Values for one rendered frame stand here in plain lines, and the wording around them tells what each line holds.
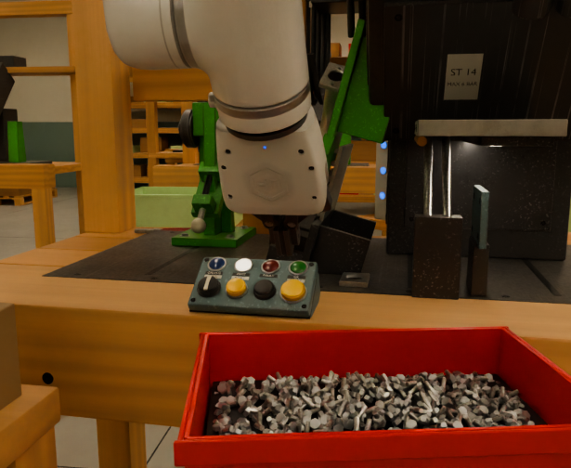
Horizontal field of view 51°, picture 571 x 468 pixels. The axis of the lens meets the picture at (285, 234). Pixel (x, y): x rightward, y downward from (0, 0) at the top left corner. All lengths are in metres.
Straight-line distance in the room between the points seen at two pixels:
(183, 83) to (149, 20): 0.96
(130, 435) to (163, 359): 0.85
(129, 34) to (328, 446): 0.33
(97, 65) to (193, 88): 0.22
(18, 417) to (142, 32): 0.38
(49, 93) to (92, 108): 11.00
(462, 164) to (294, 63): 0.61
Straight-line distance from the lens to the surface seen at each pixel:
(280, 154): 0.53
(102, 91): 1.42
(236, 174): 0.56
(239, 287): 0.71
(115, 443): 1.62
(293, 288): 0.70
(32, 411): 0.66
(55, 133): 12.38
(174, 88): 1.45
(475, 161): 1.05
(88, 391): 0.82
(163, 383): 0.77
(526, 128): 0.72
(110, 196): 1.43
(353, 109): 0.90
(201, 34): 0.47
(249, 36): 0.46
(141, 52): 0.49
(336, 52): 7.95
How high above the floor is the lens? 1.12
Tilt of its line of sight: 10 degrees down
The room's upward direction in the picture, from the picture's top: straight up
